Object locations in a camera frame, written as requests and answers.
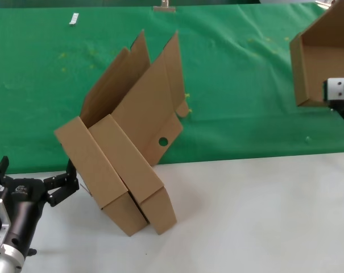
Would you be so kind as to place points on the small white strip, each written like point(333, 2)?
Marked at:
point(74, 19)

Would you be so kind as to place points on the metal corner clamp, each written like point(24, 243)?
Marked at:
point(325, 3)

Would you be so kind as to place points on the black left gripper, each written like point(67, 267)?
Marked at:
point(24, 189)

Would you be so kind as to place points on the metal table clamp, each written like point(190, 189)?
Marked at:
point(164, 8)

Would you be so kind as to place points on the brown cardboard box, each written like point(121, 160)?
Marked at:
point(149, 108)
point(86, 159)
point(311, 71)

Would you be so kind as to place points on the green table cloth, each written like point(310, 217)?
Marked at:
point(245, 85)

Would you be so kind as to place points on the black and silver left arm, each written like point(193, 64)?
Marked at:
point(22, 224)

